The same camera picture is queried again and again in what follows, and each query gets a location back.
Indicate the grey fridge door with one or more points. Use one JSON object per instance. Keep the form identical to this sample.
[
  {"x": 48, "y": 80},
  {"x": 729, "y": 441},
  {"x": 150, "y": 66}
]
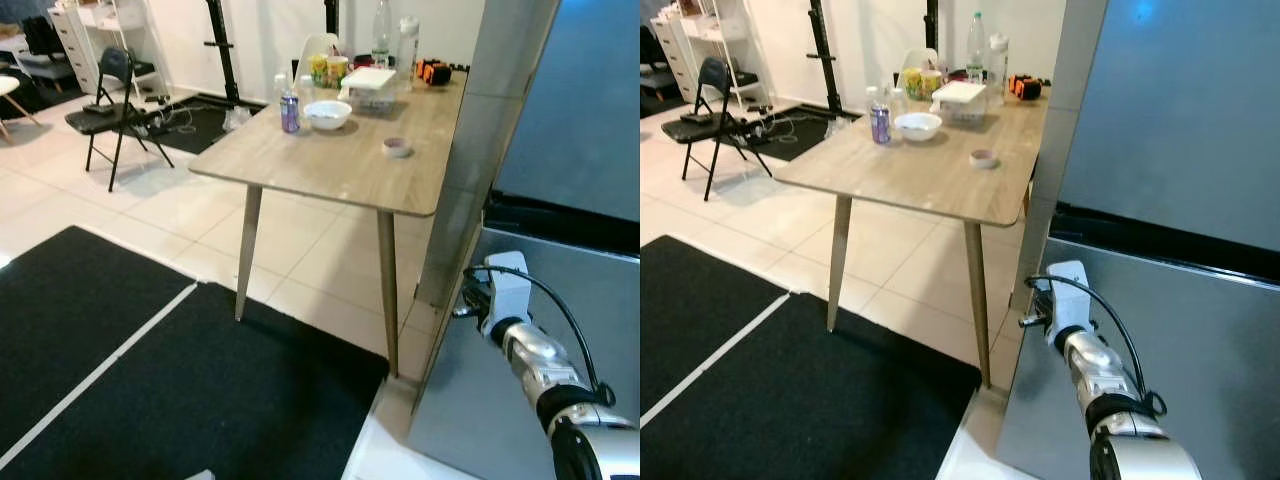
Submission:
[
  {"x": 612, "y": 300},
  {"x": 580, "y": 100},
  {"x": 1180, "y": 110},
  {"x": 1220, "y": 340}
]

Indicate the clear container white lid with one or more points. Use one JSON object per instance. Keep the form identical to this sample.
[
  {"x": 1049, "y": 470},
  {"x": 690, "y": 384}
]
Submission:
[
  {"x": 372, "y": 103},
  {"x": 962, "y": 115},
  {"x": 958, "y": 92},
  {"x": 368, "y": 78}
]

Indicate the grey fridge body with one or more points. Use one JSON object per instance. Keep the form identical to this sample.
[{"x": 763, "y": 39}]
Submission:
[
  {"x": 1065, "y": 100},
  {"x": 480, "y": 120}
]

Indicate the beige tape roll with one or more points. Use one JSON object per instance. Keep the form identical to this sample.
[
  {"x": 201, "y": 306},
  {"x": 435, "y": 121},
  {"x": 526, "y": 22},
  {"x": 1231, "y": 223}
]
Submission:
[
  {"x": 984, "y": 161},
  {"x": 397, "y": 150}
]

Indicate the light wooden table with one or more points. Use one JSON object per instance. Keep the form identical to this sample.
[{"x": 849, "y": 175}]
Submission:
[
  {"x": 340, "y": 160},
  {"x": 930, "y": 170}
]

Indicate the black floor mat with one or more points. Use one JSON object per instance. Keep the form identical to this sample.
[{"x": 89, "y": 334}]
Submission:
[
  {"x": 220, "y": 400},
  {"x": 70, "y": 320},
  {"x": 805, "y": 135},
  {"x": 690, "y": 320},
  {"x": 205, "y": 125},
  {"x": 820, "y": 410}
]

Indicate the orange black object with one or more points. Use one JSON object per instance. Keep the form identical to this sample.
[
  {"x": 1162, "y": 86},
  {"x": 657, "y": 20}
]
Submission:
[
  {"x": 1025, "y": 87},
  {"x": 435, "y": 72}
]

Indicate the purple drink can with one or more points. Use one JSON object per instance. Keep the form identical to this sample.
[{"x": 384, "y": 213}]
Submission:
[
  {"x": 880, "y": 125},
  {"x": 290, "y": 115}
]

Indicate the clear bottle white lid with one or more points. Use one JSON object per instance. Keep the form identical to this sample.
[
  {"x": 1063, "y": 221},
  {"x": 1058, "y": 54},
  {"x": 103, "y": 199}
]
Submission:
[
  {"x": 999, "y": 70},
  {"x": 408, "y": 55}
]

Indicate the red white bowl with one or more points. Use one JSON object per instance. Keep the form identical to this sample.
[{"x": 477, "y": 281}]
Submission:
[
  {"x": 956, "y": 75},
  {"x": 363, "y": 62}
]

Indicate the clear bottle teal cap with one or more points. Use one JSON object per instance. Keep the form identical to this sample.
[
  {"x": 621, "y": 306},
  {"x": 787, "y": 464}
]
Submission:
[
  {"x": 381, "y": 40},
  {"x": 976, "y": 50}
]

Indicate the black stand pole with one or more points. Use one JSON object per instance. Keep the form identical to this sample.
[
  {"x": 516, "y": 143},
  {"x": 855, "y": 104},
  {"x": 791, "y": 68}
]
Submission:
[
  {"x": 823, "y": 50},
  {"x": 332, "y": 15},
  {"x": 933, "y": 20},
  {"x": 222, "y": 50}
]

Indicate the black folding chair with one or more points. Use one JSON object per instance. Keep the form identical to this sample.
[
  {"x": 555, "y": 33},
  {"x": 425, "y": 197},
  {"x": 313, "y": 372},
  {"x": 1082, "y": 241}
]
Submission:
[
  {"x": 713, "y": 75},
  {"x": 118, "y": 68}
]

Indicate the white shelf unit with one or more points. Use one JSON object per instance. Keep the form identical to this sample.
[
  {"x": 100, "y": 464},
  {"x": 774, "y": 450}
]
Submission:
[
  {"x": 690, "y": 50},
  {"x": 80, "y": 40}
]

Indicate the white round stool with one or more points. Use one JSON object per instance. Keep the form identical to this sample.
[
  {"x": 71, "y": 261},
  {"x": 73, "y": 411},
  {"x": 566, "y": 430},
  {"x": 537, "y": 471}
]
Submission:
[{"x": 8, "y": 88}]

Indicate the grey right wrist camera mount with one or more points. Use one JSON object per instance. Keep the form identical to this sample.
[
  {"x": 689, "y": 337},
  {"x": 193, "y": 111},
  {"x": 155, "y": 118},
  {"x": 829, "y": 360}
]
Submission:
[
  {"x": 1070, "y": 298},
  {"x": 510, "y": 290}
]

